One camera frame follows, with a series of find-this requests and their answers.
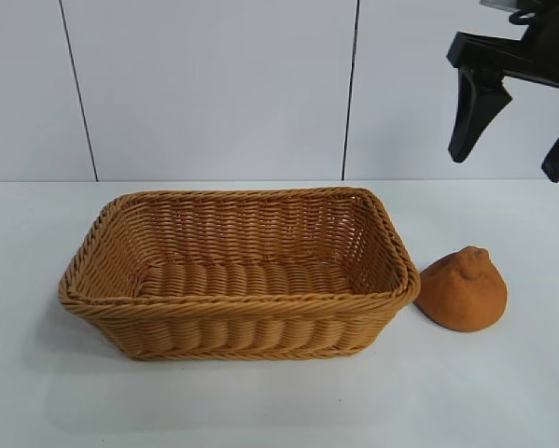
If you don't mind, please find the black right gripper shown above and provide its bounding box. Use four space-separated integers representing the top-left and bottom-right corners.
445 0 559 184

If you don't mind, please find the brown bread roll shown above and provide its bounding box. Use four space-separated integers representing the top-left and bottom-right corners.
412 246 510 333

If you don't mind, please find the brown woven wicker basket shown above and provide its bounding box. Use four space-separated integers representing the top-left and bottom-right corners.
58 186 421 363

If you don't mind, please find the black cable loop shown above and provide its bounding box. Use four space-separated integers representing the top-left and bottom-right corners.
507 7 541 25

